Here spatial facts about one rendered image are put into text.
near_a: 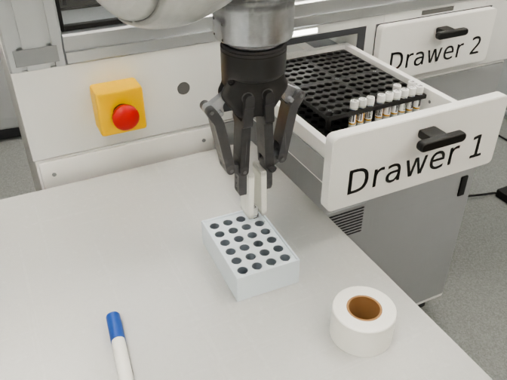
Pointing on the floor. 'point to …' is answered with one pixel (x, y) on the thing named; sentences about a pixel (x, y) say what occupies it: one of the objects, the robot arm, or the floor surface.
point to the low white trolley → (188, 286)
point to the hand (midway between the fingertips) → (253, 190)
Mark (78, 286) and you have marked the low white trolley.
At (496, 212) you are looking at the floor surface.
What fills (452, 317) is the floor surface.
